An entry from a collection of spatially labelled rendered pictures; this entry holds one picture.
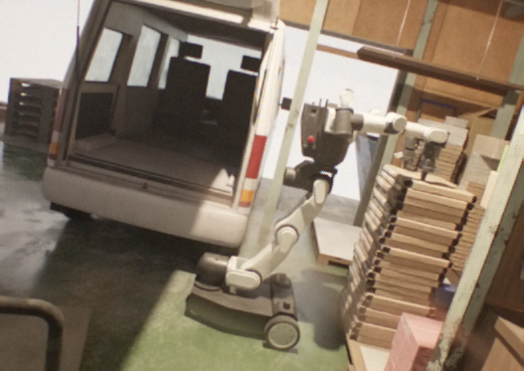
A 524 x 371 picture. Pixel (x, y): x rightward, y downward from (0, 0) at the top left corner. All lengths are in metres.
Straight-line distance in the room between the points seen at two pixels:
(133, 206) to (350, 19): 3.09
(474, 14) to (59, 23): 5.93
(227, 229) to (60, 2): 5.53
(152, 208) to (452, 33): 3.66
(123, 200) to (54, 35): 4.98
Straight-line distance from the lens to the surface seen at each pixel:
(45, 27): 7.56
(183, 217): 2.74
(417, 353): 2.05
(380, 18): 4.78
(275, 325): 2.36
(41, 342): 1.95
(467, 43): 5.03
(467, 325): 1.59
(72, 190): 2.99
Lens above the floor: 1.39
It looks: 12 degrees down
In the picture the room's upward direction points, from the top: 13 degrees clockwise
